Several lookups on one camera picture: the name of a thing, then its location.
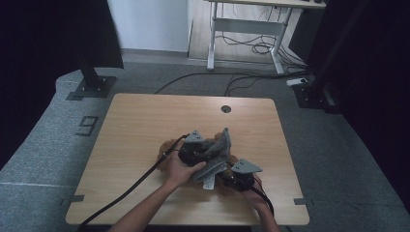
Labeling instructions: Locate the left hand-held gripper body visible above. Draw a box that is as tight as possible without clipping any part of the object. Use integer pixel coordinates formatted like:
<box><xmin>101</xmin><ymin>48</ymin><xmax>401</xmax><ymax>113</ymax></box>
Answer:
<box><xmin>177</xmin><ymin>130</ymin><xmax>212</xmax><ymax>167</ymax></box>

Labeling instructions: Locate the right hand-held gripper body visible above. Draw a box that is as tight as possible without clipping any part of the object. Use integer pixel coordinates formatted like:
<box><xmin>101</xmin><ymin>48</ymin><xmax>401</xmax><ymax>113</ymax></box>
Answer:
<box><xmin>221</xmin><ymin>159</ymin><xmax>263</xmax><ymax>193</ymax></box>

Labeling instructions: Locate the grey cloth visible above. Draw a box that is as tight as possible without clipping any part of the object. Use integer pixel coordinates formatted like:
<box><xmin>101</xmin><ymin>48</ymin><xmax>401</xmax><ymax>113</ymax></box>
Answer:
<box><xmin>192</xmin><ymin>128</ymin><xmax>232</xmax><ymax>184</ymax></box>

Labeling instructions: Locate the brown teddy bear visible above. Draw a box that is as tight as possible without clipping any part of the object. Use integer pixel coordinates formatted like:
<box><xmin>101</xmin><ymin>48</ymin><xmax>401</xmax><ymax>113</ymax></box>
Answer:
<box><xmin>157</xmin><ymin>132</ymin><xmax>240</xmax><ymax>197</ymax></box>

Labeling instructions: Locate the person's right hand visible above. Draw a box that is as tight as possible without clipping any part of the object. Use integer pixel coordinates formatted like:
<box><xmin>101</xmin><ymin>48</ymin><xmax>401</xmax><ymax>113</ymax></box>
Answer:
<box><xmin>241</xmin><ymin>175</ymin><xmax>269</xmax><ymax>212</ymax></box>

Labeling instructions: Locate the person's left hand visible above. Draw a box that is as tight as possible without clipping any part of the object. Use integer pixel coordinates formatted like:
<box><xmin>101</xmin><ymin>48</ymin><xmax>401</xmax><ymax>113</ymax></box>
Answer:
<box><xmin>164</xmin><ymin>148</ymin><xmax>207</xmax><ymax>189</ymax></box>

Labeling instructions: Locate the grey tape strip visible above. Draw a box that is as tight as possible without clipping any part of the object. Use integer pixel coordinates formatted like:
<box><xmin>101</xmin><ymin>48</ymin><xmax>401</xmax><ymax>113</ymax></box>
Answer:
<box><xmin>293</xmin><ymin>197</ymin><xmax>314</xmax><ymax>207</ymax></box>
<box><xmin>61</xmin><ymin>194</ymin><xmax>85</xmax><ymax>206</ymax></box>

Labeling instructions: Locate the grey tape floor mark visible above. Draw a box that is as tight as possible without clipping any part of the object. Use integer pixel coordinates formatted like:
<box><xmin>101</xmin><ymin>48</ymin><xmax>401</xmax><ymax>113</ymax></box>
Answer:
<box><xmin>75</xmin><ymin>115</ymin><xmax>100</xmax><ymax>137</ymax></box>

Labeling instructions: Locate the white power strip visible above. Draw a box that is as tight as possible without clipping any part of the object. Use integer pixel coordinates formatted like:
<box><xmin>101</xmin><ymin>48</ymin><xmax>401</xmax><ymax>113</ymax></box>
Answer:
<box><xmin>285</xmin><ymin>76</ymin><xmax>309</xmax><ymax>87</ymax></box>

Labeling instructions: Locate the black stand with dark base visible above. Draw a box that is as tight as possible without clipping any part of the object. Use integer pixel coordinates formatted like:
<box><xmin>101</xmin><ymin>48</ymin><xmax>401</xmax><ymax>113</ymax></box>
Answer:
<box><xmin>291</xmin><ymin>0</ymin><xmax>370</xmax><ymax>114</ymax></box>

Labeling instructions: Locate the black curtain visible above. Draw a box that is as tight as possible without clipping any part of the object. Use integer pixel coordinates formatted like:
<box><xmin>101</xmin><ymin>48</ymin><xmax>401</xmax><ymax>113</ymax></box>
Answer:
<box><xmin>0</xmin><ymin>0</ymin><xmax>125</xmax><ymax>170</ymax></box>
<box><xmin>288</xmin><ymin>0</ymin><xmax>410</xmax><ymax>214</ymax></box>

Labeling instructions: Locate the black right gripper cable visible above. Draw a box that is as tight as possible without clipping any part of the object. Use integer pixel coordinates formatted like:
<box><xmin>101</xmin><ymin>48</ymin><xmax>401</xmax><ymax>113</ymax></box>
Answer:
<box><xmin>248</xmin><ymin>184</ymin><xmax>276</xmax><ymax>217</ymax></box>

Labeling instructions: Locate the long black floor cable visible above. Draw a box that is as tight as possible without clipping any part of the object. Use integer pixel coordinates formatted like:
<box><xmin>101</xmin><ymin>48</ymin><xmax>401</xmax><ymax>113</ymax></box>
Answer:
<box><xmin>154</xmin><ymin>71</ymin><xmax>308</xmax><ymax>96</ymax></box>

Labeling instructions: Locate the short black floor cable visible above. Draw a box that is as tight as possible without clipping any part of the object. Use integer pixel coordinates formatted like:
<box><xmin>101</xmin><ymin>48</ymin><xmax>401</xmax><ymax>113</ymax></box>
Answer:
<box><xmin>224</xmin><ymin>74</ymin><xmax>269</xmax><ymax>97</ymax></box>

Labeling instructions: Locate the black stand with base plate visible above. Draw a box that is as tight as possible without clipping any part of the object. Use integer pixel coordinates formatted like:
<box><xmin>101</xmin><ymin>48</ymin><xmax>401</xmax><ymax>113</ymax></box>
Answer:
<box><xmin>66</xmin><ymin>54</ymin><xmax>118</xmax><ymax>102</ymax></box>

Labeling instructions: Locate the tangle of black cables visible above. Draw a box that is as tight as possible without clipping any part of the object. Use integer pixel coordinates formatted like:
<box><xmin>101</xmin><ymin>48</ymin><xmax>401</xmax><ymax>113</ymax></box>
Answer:
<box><xmin>216</xmin><ymin>32</ymin><xmax>308</xmax><ymax>71</ymax></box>

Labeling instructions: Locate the white desk frame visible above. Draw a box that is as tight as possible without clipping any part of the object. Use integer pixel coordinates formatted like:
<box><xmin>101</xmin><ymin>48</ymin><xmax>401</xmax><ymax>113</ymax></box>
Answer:
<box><xmin>203</xmin><ymin>0</ymin><xmax>327</xmax><ymax>75</ymax></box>

